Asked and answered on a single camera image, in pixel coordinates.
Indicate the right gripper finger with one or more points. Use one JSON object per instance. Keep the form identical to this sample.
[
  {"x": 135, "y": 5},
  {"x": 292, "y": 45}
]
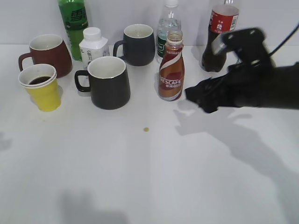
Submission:
[{"x": 206, "y": 94}]

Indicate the red ceramic mug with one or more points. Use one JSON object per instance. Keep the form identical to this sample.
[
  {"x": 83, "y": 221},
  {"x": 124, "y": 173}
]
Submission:
[{"x": 49, "y": 49}]

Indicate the white milk bottle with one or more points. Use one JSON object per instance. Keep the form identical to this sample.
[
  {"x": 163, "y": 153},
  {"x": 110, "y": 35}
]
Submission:
[{"x": 93, "y": 45}]

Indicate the brown Nescafe coffee bottle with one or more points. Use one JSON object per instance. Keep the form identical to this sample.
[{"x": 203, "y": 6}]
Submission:
[{"x": 172, "y": 68}]

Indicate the cola bottle red label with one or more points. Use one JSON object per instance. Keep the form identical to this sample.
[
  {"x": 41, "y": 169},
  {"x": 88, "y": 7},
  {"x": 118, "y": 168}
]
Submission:
[{"x": 223, "y": 18}]

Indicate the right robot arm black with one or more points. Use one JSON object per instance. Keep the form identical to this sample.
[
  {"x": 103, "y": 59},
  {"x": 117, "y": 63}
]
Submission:
[{"x": 287, "y": 85}]

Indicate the green soda bottle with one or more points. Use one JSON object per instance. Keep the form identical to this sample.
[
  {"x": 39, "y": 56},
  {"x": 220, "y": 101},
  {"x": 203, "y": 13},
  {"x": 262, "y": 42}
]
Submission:
[{"x": 75, "y": 20}]

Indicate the yellow paper cup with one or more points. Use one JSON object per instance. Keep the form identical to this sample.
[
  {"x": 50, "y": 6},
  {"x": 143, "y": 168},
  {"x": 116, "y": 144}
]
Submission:
[{"x": 40, "y": 82}]

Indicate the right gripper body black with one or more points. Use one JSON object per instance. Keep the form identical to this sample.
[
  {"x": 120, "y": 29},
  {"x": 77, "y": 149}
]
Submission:
[{"x": 250, "y": 88}]

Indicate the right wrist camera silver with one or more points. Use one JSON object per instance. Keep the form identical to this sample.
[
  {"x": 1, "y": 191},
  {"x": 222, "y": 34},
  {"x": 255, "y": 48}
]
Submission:
[{"x": 247, "y": 44}]

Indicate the black mug front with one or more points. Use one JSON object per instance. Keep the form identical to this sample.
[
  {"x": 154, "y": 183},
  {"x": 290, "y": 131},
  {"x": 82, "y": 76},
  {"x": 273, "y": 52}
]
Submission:
[{"x": 107, "y": 81}]

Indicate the clear water bottle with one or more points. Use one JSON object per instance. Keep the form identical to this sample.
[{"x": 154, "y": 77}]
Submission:
[{"x": 169, "y": 20}]

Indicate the dark grey mug back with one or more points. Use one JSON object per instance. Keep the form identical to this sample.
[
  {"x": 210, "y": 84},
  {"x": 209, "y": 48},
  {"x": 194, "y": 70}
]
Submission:
[{"x": 138, "y": 45}]

